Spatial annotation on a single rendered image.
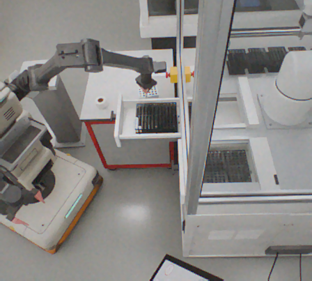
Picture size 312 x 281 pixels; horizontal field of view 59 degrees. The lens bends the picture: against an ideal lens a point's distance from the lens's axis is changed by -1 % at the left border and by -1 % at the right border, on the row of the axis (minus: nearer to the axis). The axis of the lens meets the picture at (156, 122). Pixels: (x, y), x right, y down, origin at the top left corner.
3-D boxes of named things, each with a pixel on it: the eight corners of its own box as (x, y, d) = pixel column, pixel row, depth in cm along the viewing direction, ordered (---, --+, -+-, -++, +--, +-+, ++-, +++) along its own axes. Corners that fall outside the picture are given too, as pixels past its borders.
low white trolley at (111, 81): (105, 174, 229) (79, 118, 168) (112, 115, 266) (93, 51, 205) (175, 173, 227) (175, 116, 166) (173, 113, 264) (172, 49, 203)
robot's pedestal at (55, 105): (51, 148, 247) (12, 90, 186) (57, 122, 265) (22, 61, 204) (85, 146, 247) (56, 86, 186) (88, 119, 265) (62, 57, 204)
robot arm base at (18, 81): (24, 69, 131) (6, 86, 124) (30, 65, 125) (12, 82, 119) (38, 82, 134) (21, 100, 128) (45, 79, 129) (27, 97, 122)
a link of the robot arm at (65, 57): (58, 35, 87) (62, 67, 87) (97, 38, 95) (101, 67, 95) (24, 69, 122) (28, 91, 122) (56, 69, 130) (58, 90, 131)
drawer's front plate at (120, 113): (118, 147, 148) (113, 136, 139) (122, 105, 165) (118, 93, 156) (120, 147, 148) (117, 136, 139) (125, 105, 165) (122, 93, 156)
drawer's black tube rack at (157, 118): (136, 136, 149) (134, 129, 144) (137, 110, 160) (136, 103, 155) (177, 134, 148) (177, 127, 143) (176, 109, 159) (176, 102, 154)
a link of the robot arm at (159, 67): (142, 55, 127) (145, 74, 127) (166, 52, 128) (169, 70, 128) (141, 61, 138) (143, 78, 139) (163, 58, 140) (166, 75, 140)
